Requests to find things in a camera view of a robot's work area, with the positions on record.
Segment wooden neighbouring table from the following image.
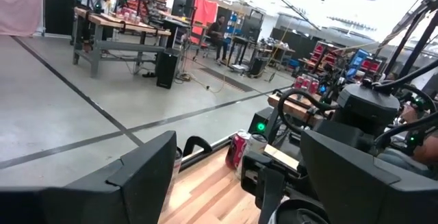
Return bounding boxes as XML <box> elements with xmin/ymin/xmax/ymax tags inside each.
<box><xmin>266</xmin><ymin>92</ymin><xmax>339</xmax><ymax>129</ymax></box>

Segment pink hanging cloth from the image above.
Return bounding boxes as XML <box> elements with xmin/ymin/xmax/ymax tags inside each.
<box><xmin>0</xmin><ymin>0</ymin><xmax>44</xmax><ymax>37</ymax></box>

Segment blue storage bin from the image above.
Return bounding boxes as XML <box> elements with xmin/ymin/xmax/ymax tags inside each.
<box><xmin>346</xmin><ymin>48</ymin><xmax>370</xmax><ymax>78</ymax></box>

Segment red hanging cloth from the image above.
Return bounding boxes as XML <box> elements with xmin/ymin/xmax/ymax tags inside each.
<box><xmin>190</xmin><ymin>0</ymin><xmax>219</xmax><ymax>45</ymax></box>

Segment red storage bins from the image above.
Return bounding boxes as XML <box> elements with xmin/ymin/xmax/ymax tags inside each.
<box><xmin>309</xmin><ymin>40</ymin><xmax>344</xmax><ymax>68</ymax></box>

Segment black monitor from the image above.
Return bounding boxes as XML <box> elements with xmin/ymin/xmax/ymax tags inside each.
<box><xmin>170</xmin><ymin>0</ymin><xmax>196</xmax><ymax>18</ymax></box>

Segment wooden workbench grey legs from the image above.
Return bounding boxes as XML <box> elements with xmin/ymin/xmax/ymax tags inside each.
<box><xmin>70</xmin><ymin>6</ymin><xmax>172</xmax><ymax>79</ymax></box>

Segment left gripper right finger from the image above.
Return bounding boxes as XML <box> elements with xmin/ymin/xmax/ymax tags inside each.
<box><xmin>300</xmin><ymin>129</ymin><xmax>438</xmax><ymax>224</ymax></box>

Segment black hanging cloth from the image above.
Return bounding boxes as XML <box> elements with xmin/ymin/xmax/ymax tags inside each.
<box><xmin>42</xmin><ymin>0</ymin><xmax>77</xmax><ymax>36</ymax></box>

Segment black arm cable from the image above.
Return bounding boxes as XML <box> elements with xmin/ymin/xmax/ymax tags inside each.
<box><xmin>276</xmin><ymin>88</ymin><xmax>339</xmax><ymax>138</ymax></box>

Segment black rig post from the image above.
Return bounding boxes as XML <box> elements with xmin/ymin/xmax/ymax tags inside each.
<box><xmin>374</xmin><ymin>0</ymin><xmax>438</xmax><ymax>81</ymax></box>

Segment person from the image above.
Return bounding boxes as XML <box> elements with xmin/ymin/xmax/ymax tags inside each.
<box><xmin>206</xmin><ymin>14</ymin><xmax>229</xmax><ymax>64</ymax></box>
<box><xmin>376</xmin><ymin>102</ymin><xmax>438</xmax><ymax>180</ymax></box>

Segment black box with green light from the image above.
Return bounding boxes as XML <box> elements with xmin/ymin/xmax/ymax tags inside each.
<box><xmin>248</xmin><ymin>106</ymin><xmax>276</xmax><ymax>136</ymax></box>

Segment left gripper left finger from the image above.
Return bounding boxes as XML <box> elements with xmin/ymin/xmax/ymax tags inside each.
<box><xmin>0</xmin><ymin>130</ymin><xmax>178</xmax><ymax>224</ymax></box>

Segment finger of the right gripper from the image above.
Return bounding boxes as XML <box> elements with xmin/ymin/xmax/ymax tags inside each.
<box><xmin>259</xmin><ymin>168</ymin><xmax>285</xmax><ymax>218</ymax></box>

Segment black table edge clamp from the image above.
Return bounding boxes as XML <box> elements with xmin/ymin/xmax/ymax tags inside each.
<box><xmin>182</xmin><ymin>135</ymin><xmax>214</xmax><ymax>158</ymax></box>

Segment black computer tower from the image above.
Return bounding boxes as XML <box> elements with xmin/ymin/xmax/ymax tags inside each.
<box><xmin>155</xmin><ymin>50</ymin><xmax>181</xmax><ymax>90</ymax></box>

